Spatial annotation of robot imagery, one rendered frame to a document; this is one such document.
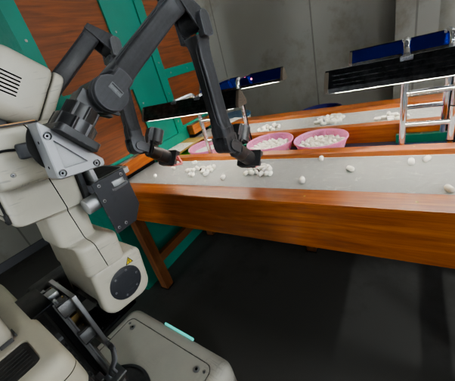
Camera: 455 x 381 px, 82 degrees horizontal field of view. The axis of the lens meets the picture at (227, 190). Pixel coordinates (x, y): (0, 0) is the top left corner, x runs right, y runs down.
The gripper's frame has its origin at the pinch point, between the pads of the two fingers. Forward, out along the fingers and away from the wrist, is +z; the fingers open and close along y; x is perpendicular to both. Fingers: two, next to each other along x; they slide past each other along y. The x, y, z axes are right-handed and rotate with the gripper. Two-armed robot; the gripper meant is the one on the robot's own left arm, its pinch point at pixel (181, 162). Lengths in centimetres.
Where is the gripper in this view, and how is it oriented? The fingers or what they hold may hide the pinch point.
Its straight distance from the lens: 128.8
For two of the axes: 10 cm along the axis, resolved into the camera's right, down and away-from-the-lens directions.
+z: 5.4, 1.8, 8.2
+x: -1.3, 9.8, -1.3
